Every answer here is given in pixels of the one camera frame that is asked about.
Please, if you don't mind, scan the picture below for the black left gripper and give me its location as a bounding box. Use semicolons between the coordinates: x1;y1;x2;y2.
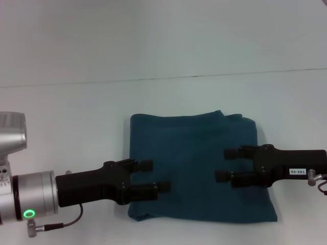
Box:
55;158;171;208

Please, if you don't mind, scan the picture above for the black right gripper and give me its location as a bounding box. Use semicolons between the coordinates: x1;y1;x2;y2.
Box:
214;144;327;189

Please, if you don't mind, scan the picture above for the teal T-shirt with FREE print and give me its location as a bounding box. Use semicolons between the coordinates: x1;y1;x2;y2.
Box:
127;109;279;224

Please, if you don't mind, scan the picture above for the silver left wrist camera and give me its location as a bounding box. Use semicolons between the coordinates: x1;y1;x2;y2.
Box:
0;111;28;184

